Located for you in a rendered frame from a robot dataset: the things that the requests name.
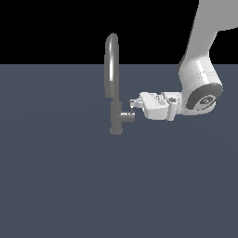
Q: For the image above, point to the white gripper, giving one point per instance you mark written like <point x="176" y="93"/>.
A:
<point x="154" y="107"/>

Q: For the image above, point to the grey faucet body with spout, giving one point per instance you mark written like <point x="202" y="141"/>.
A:
<point x="112" y="77"/>

